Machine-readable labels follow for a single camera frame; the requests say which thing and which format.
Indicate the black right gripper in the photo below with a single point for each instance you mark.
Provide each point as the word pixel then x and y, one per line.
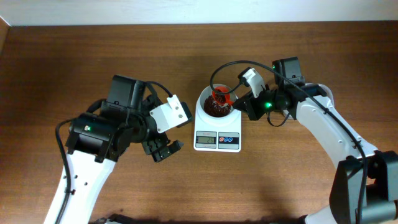
pixel 252 107

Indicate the white round bowl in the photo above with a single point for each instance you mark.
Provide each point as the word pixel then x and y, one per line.
pixel 208 92

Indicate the clear plastic container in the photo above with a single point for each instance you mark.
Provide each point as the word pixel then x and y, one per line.
pixel 324 87

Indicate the orange measuring scoop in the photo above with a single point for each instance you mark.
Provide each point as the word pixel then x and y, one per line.
pixel 221 96

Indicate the white digital kitchen scale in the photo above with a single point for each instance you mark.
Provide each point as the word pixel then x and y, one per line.
pixel 221 134

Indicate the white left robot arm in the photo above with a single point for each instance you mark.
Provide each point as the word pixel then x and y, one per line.
pixel 82 178

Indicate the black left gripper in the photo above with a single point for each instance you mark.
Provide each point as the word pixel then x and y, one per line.
pixel 153 148

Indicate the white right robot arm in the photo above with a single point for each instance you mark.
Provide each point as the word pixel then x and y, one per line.
pixel 364 189

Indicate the red beans in bowl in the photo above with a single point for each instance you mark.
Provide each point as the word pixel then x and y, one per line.
pixel 215 110

